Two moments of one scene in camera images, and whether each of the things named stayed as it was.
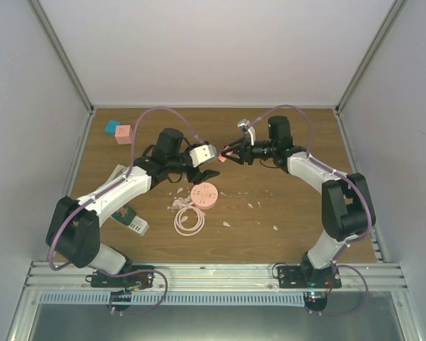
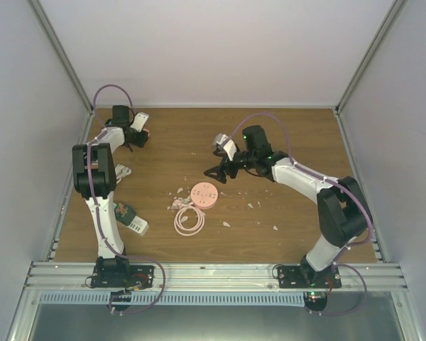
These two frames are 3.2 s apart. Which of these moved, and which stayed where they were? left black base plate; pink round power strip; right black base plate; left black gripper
Moved: left black gripper
Stayed: left black base plate; pink round power strip; right black base plate
